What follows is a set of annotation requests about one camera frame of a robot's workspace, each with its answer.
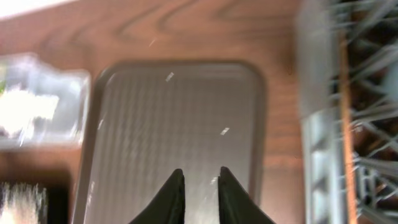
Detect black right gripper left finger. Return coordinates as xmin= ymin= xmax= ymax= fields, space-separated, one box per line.
xmin=129 ymin=169 xmax=185 ymax=224

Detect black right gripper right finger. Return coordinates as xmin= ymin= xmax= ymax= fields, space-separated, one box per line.
xmin=218 ymin=167 xmax=275 ymax=224

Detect pile of white rice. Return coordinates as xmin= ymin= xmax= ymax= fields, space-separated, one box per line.
xmin=1 ymin=182 xmax=48 ymax=224

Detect white tissue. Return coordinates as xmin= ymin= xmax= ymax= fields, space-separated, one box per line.
xmin=1 ymin=89 xmax=59 ymax=138

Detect wooden chopstick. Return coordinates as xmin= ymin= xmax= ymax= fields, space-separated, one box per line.
xmin=339 ymin=30 xmax=358 ymax=224

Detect clear plastic waste bin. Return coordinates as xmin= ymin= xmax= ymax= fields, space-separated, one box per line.
xmin=1 ymin=53 xmax=91 ymax=151

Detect grey plastic dishwasher rack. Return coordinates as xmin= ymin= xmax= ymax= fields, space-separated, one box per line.
xmin=296 ymin=0 xmax=397 ymax=223

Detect dark brown serving tray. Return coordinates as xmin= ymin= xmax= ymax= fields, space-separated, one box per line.
xmin=72 ymin=60 xmax=267 ymax=223

